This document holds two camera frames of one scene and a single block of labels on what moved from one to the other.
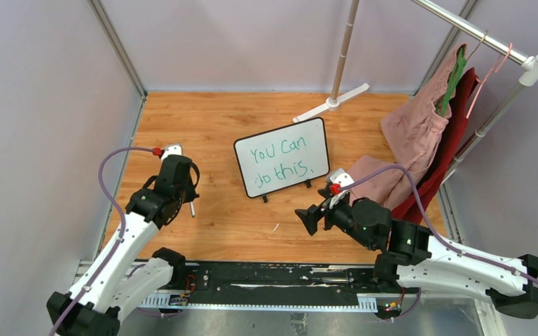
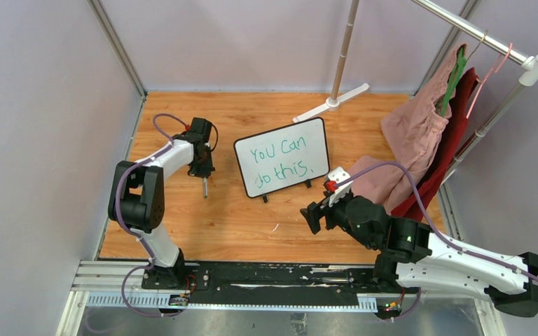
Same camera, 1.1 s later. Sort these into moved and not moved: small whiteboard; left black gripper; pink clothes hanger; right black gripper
Moved: left black gripper
Not moved: right black gripper; small whiteboard; pink clothes hanger
